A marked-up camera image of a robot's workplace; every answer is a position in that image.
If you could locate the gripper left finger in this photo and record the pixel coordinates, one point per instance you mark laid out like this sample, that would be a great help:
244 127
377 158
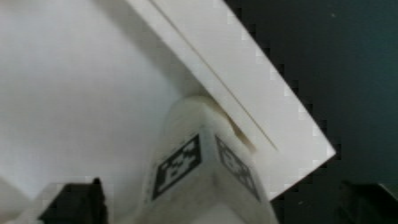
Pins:
77 207

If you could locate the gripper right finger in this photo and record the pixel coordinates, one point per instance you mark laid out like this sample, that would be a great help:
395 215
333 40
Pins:
368 203

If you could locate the white table leg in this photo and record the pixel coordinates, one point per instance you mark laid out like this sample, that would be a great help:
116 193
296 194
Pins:
201 186

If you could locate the white square table top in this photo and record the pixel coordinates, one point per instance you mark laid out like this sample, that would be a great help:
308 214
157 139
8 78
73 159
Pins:
93 78

